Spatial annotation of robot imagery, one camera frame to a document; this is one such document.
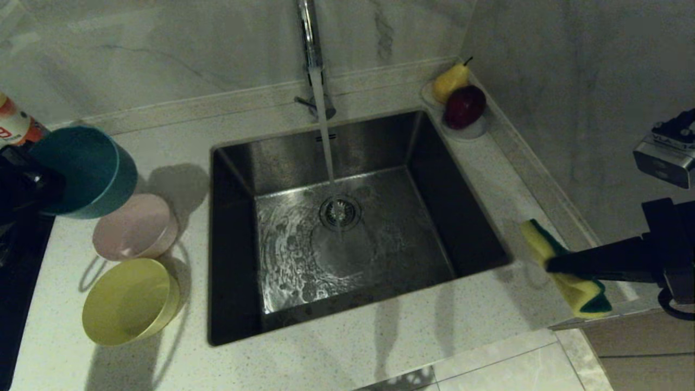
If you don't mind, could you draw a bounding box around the small white dish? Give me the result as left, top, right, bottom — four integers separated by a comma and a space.
421, 81, 488, 142

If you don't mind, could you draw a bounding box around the black induction cooktop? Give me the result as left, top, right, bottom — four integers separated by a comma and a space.
0, 216, 56, 391

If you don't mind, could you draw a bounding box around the yellow pear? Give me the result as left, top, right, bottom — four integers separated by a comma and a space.
432, 58, 473, 105

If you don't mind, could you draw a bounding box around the chrome sink faucet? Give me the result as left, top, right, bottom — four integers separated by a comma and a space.
295, 0, 337, 121

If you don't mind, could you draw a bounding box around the beige wooden cabinet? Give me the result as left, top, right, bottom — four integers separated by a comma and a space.
546, 307, 695, 391

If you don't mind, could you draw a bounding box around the green and yellow sponge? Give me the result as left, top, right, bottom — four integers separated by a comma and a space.
520, 219, 614, 319

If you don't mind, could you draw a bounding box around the stainless steel sink basin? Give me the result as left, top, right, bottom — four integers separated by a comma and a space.
208, 110, 514, 346

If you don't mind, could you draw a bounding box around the blue plastic bowl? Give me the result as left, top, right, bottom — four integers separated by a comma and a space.
30, 126, 138, 220

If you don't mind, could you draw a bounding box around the yellow plastic bowl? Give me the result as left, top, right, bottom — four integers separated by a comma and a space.
82, 258, 181, 347

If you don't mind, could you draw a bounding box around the pink plastic bowl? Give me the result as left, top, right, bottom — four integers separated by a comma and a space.
92, 194, 179, 262

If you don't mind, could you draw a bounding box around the round metal drain strainer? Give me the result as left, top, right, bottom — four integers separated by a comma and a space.
319, 195, 362, 233

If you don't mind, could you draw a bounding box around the orange detergent bottle yellow cap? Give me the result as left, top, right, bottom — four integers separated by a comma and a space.
0, 92, 50, 148

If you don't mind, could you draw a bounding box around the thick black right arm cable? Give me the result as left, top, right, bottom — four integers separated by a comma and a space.
657, 288, 695, 321

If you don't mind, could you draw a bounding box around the dark red apple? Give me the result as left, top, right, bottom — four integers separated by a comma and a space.
443, 85, 486, 130

